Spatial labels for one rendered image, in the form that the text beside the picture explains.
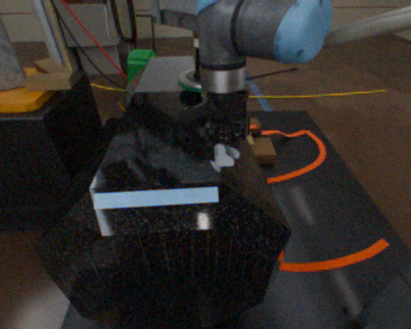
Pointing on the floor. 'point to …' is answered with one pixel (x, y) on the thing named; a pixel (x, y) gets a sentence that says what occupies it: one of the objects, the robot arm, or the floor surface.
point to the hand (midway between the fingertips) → (216, 165)
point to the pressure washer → (139, 59)
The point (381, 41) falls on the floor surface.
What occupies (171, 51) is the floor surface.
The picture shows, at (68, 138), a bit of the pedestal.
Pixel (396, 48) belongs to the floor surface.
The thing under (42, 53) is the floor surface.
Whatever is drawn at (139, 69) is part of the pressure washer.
